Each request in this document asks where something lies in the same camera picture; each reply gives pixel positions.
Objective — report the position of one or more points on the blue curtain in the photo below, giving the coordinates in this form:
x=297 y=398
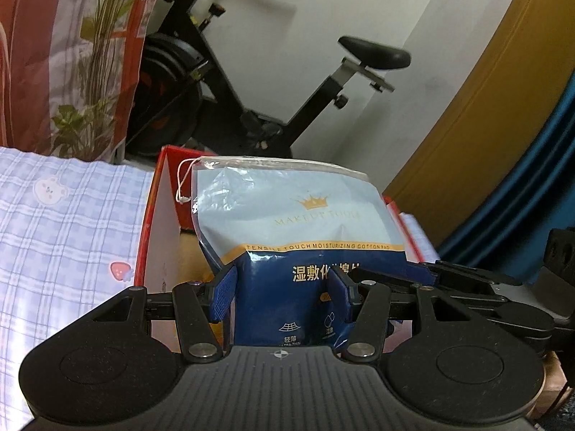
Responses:
x=530 y=197

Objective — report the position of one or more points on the floral printed curtain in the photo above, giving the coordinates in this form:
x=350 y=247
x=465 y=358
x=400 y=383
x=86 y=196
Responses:
x=54 y=54

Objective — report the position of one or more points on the blue checked bed sheet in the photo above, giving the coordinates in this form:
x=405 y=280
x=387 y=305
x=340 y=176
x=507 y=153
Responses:
x=67 y=233

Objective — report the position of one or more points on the blue cotton pad bag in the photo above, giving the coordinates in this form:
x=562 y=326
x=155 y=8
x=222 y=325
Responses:
x=292 y=215

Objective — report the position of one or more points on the yellow wooden panel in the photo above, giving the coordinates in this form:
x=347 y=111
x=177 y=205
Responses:
x=494 y=98

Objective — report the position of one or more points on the black exercise bike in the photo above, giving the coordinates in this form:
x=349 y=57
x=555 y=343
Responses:
x=170 y=58

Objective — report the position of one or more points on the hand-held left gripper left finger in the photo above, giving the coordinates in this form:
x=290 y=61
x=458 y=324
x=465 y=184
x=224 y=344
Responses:
x=222 y=294

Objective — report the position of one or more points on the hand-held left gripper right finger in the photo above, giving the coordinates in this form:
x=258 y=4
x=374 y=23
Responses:
x=339 y=296

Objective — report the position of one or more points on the red cardboard box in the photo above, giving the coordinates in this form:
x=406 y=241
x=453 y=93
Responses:
x=166 y=233

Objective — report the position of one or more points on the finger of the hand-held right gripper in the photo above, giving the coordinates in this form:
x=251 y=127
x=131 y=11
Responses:
x=467 y=276
x=476 y=305

